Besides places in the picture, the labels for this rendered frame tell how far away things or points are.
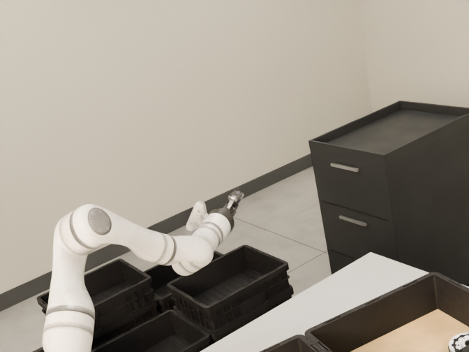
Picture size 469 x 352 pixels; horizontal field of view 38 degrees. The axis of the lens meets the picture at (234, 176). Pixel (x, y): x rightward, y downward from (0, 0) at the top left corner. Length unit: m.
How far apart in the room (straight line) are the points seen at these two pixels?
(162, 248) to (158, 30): 3.08
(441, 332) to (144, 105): 3.07
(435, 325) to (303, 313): 0.50
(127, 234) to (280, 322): 0.81
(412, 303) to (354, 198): 1.22
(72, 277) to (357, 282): 1.13
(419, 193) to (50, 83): 2.29
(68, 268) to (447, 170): 2.00
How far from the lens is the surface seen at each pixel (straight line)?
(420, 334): 1.77
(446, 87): 5.18
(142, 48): 4.44
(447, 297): 1.81
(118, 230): 1.43
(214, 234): 1.69
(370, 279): 2.28
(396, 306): 1.77
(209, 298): 2.77
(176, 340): 2.78
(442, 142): 2.99
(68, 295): 1.34
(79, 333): 1.31
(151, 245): 1.51
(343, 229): 3.10
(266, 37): 4.97
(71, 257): 1.43
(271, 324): 2.13
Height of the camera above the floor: 1.84
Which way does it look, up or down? 20 degrees down
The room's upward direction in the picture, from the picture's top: 12 degrees counter-clockwise
